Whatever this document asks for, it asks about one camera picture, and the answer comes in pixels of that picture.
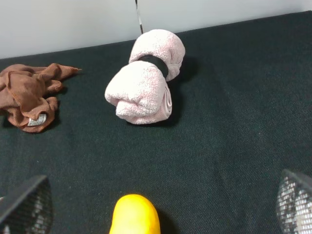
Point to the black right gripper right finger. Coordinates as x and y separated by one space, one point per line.
294 203

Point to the yellow rounded object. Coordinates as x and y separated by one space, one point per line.
134 214

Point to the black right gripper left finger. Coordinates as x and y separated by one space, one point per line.
28 209

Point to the black table cloth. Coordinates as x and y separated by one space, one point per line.
242 112

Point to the pink rolled towel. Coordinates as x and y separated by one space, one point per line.
147 101

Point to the black band on towel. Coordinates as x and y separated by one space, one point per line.
148 66

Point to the brown crumpled cloth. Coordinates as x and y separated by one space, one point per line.
26 94

